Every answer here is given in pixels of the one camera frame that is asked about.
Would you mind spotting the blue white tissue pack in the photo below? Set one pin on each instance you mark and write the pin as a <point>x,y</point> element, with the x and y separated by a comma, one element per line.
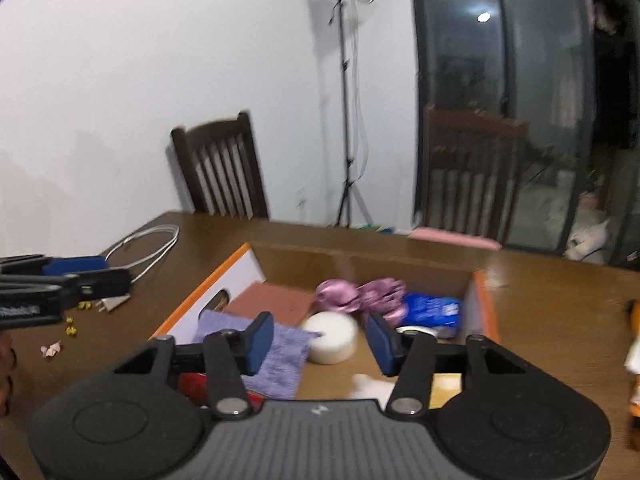
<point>439,314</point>

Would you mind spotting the red orange cardboard box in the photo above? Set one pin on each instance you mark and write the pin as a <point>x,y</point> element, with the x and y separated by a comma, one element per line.
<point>358,377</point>

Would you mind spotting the dark wooden chair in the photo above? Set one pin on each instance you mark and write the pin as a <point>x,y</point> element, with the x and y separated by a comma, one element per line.
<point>221,169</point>
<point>473,172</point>

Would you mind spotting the purple satin scrunchie cloth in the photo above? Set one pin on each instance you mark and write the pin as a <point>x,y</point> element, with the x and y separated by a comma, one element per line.
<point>384,296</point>

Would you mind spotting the dark wooden chair left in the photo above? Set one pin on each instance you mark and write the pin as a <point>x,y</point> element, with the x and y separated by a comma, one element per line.
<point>221,169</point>

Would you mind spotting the yellow crumbs on table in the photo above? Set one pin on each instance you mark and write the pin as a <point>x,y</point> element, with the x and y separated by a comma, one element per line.
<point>70,317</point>

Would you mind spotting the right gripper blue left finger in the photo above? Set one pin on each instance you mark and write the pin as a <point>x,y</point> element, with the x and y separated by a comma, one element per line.
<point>228,356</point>

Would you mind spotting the pink layered sponge block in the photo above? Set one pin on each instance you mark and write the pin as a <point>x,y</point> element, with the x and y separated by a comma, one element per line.
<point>288,306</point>

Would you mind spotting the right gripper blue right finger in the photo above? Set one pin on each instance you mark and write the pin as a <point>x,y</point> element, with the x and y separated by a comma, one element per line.
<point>410,359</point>

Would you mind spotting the dark wooden chair right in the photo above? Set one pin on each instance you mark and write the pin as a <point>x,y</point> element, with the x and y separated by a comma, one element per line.
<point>473,172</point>

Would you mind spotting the studio light on stand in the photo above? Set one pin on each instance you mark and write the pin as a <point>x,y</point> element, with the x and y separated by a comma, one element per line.
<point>349,187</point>

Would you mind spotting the white charger with cable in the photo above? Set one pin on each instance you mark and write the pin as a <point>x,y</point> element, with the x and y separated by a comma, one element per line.
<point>139,254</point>

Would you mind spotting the sliding glass door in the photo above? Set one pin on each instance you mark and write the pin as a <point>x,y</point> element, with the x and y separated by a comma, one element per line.
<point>569,69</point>

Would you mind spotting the lavender knit pouch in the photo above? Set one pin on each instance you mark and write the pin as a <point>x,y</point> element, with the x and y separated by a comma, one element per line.
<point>280,374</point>

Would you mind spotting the person left hand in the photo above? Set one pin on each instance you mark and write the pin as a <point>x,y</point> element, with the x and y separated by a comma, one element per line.
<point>8,362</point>

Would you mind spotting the pink paper scrap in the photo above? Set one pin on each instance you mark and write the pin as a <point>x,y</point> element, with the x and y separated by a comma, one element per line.
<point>51,350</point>

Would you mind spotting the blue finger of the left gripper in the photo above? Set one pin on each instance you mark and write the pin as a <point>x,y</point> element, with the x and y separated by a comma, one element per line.
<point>74,265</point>

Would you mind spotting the white foam cylinder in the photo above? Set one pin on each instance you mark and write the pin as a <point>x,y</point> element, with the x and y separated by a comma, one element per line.
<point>335,337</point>

